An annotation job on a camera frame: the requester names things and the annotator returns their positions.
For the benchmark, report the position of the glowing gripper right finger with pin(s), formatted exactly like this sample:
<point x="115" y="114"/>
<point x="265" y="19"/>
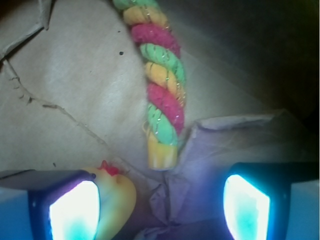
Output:
<point x="273" y="201"/>

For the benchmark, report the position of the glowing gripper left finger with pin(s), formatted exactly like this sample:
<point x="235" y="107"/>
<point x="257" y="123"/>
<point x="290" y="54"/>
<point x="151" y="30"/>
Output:
<point x="48" y="205"/>

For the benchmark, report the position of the yellow rubber duck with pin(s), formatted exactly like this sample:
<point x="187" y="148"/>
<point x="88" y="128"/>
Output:
<point x="118" y="197"/>

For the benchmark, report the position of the brown paper bag tray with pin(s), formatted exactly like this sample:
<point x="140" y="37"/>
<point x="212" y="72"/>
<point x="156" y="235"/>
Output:
<point x="73" y="93"/>

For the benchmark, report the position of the multicolour twisted rope toy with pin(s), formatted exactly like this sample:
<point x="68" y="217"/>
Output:
<point x="166" y="89"/>

